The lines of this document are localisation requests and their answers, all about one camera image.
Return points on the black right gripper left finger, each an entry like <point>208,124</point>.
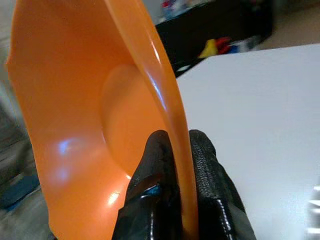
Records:
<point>152,180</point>

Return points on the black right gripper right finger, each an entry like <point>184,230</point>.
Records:
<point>212,182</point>

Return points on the orange plastic plate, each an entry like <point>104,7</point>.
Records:
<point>82,105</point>

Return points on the yellow toy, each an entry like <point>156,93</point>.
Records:
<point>208,48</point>

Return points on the blue mat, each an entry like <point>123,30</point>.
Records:
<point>17,190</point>

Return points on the red toy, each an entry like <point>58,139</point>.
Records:
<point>223,45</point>

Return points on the black cabinet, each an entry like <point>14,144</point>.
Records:
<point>212,30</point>

